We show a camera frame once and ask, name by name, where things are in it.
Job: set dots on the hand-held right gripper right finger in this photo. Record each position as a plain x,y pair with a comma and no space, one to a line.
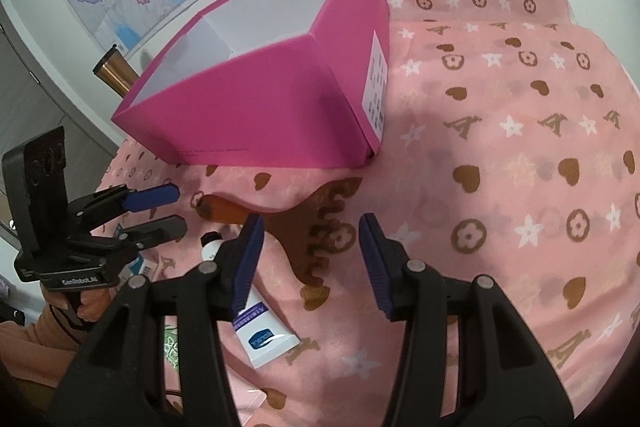
375,262

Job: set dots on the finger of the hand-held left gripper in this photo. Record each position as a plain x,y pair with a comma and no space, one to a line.
160,229
150,197

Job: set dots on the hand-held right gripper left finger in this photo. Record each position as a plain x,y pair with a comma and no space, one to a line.
247,257

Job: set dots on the brown wooden comb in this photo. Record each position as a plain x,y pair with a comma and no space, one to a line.
295,237

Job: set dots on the white tube with blue logo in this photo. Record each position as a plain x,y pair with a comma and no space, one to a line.
265,337

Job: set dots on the pink cardboard box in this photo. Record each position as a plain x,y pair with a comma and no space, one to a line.
260,107

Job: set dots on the person's left forearm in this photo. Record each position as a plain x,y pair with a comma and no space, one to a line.
30,342

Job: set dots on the person's left hand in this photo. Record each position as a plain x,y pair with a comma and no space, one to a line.
95,307

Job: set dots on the small white blue box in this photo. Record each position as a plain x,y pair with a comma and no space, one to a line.
145,268

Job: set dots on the grey wardrobe door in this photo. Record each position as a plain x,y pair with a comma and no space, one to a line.
40,107

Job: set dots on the pink printed blanket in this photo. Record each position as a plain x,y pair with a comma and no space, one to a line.
500,257

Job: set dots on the copper coloured tumbler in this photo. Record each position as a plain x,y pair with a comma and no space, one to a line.
115,74

